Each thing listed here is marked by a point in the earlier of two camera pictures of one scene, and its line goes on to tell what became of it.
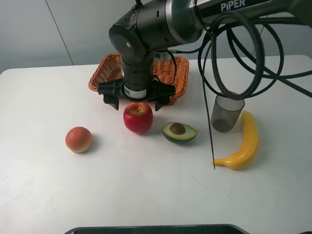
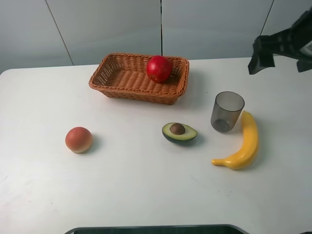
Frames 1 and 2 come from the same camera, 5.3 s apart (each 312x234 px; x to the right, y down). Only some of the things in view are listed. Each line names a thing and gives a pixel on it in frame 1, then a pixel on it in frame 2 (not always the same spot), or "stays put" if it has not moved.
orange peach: [79, 139] stays put
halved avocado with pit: [178, 132] stays put
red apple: [138, 117] -> [159, 68]
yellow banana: [245, 157] stays put
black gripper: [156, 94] -> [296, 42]
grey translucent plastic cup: [225, 112] stays put
